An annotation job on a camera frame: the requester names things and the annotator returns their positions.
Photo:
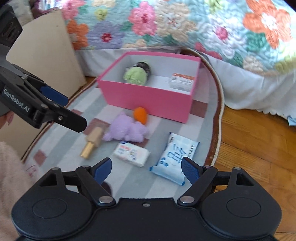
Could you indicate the white wet wipes pack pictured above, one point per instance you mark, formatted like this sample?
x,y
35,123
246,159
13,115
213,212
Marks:
x,y
131,153

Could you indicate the left hand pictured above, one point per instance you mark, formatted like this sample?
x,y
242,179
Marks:
x,y
6,119

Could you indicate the purple plush toy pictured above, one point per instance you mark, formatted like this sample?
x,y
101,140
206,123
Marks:
x,y
124,128

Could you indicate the green yarn ball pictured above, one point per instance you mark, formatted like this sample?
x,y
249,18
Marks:
x,y
138,74

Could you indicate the orange makeup sponge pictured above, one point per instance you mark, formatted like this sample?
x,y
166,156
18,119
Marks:
x,y
140,115

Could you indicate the pink fuzzy sleeve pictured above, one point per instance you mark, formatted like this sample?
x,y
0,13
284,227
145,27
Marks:
x,y
14,183

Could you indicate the floral quilt bedspread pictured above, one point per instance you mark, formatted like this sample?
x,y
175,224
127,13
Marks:
x,y
258,36

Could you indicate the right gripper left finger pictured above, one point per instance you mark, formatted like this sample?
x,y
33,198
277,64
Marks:
x,y
91,179

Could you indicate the blue white tissue pack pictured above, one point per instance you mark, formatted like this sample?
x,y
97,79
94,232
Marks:
x,y
169,163

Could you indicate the torn paper scraps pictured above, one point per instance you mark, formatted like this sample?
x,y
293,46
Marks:
x,y
291,121

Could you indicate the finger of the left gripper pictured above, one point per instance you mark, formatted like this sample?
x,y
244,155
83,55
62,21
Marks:
x,y
54,113
43,88

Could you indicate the wooden stamp bottle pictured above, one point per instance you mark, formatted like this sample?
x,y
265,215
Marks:
x,y
93,141

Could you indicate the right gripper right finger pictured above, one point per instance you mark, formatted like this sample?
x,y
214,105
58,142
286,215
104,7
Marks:
x,y
201,178

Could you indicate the white orange medicine box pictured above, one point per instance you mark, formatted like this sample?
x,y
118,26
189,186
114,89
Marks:
x,y
181,82

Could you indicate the pink cardboard box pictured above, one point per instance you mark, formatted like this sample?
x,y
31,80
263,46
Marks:
x,y
156,97

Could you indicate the striped oval rug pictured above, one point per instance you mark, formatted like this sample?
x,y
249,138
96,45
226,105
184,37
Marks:
x,y
59,147

